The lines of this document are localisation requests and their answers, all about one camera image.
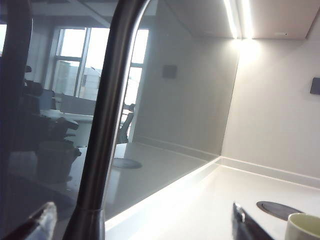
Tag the left gripper left finger with clear pad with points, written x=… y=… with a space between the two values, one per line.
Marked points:
x=37 y=225

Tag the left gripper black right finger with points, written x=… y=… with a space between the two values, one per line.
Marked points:
x=246 y=225

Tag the pale yellow ceramic mug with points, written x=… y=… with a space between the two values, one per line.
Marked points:
x=305 y=228

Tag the brushed steel faucet spout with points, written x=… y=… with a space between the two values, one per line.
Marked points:
x=105 y=125

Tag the round grey countertop socket cover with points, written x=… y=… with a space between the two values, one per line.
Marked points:
x=277 y=210

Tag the grey wall switch plate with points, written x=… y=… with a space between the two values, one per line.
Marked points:
x=315 y=85

